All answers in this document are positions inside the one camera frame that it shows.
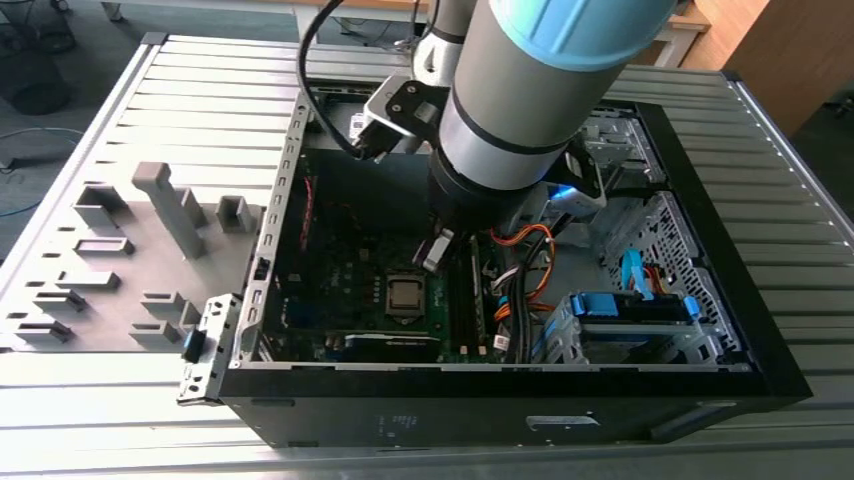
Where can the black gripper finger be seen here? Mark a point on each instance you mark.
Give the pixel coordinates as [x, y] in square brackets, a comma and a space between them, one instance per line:
[423, 257]
[442, 250]

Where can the silver CPU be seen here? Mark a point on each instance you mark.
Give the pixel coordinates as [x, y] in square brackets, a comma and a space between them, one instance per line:
[407, 294]

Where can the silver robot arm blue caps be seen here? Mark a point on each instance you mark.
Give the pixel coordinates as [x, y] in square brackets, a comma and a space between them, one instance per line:
[520, 100]

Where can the black RAM slot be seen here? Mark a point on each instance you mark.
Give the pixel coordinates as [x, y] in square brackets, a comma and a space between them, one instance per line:
[476, 300]
[455, 300]

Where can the grey power supply unit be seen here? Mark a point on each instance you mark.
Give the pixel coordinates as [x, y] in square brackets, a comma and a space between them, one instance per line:
[374, 185]

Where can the dark green motherboard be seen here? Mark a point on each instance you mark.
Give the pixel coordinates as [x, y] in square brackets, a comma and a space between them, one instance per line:
[320, 300]

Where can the black graphics card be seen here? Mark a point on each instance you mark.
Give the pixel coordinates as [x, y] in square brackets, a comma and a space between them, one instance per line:
[390, 344]

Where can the hard disk in blue carrier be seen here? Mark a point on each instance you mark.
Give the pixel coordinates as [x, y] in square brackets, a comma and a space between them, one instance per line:
[596, 302]

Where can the grey metal drive cage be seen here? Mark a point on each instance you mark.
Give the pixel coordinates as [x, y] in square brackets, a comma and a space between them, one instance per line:
[634, 150]

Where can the black open PC case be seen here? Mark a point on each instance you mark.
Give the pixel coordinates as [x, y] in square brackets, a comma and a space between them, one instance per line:
[454, 400]

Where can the grey parts rack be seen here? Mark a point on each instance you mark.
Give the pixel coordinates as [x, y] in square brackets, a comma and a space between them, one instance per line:
[133, 300]

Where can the white framed wooden desk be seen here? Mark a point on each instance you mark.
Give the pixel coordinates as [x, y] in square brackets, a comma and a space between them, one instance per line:
[690, 24]

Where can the wooden cabinet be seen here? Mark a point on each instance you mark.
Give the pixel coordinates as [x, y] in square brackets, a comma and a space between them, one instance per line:
[787, 60]

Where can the black round bin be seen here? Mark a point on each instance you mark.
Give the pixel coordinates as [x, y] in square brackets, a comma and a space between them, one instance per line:
[40, 95]

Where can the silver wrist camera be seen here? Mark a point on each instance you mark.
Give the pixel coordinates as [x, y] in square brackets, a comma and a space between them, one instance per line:
[574, 202]

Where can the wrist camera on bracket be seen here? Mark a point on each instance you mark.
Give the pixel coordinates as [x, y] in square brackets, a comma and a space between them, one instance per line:
[400, 107]

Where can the grey hinged expansion bracket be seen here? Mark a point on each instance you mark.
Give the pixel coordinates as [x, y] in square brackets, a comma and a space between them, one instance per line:
[212, 350]

